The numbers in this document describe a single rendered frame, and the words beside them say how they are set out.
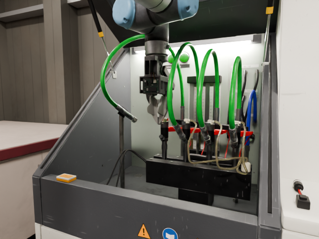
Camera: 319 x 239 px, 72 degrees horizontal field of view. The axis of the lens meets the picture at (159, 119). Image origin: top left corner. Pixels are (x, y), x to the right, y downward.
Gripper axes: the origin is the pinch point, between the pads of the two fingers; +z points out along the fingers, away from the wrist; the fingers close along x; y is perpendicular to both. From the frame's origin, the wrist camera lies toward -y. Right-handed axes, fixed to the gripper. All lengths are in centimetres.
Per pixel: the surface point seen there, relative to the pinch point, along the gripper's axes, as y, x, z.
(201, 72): 8.6, 16.1, -14.0
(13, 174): -30, -129, 49
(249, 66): -31.9, 26.1, -20.0
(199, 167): 0.3, 14.0, 14.4
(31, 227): -41, -130, 95
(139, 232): 21.7, 4.3, 26.1
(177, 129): 5.7, 8.5, 2.0
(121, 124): 2.4, -13.4, 2.3
